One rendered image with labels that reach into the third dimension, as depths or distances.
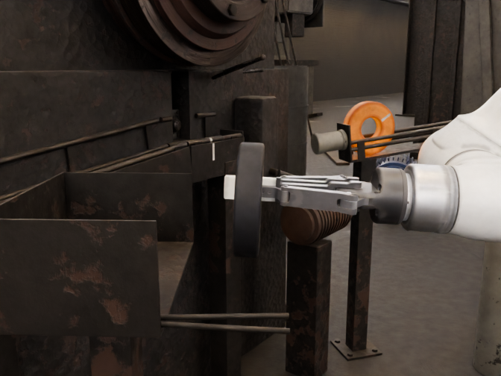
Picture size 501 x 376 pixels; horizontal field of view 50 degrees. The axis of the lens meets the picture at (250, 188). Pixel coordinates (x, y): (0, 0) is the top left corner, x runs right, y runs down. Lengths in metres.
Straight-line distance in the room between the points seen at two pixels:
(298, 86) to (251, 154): 3.36
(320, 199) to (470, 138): 0.28
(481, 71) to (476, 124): 2.93
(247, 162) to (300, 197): 0.08
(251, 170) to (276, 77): 1.01
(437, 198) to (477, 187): 0.05
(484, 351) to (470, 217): 1.06
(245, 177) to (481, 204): 0.29
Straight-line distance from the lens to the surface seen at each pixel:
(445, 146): 0.86
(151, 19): 1.14
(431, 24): 5.35
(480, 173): 0.73
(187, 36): 1.18
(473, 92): 3.84
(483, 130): 0.86
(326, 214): 1.45
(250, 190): 0.65
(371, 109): 1.58
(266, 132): 1.43
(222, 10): 1.17
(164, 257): 0.81
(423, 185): 0.70
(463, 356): 1.87
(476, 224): 0.73
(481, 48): 3.79
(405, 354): 1.82
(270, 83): 1.62
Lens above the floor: 0.88
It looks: 13 degrees down
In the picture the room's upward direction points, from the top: straight up
